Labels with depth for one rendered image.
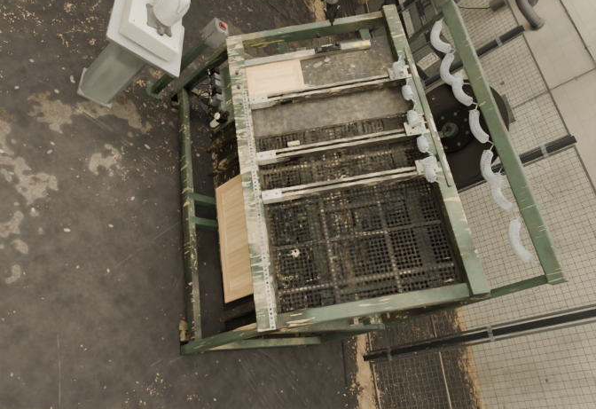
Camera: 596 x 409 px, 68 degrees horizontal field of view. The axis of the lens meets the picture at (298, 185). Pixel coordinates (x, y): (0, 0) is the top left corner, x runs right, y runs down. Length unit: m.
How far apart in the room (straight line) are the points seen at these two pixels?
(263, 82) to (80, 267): 1.75
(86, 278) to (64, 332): 0.34
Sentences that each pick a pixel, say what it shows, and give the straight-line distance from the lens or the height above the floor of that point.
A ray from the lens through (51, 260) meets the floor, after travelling 3.03.
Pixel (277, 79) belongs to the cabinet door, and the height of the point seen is 1.06.
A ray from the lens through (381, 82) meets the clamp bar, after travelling 3.25.
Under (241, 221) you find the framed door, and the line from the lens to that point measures 3.23.
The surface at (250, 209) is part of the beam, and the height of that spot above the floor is 0.85.
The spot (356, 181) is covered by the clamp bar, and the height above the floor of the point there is 1.40.
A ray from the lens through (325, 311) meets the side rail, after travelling 2.61.
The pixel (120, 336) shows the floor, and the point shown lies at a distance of 3.09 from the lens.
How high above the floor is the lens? 2.72
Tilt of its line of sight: 35 degrees down
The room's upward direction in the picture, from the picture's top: 62 degrees clockwise
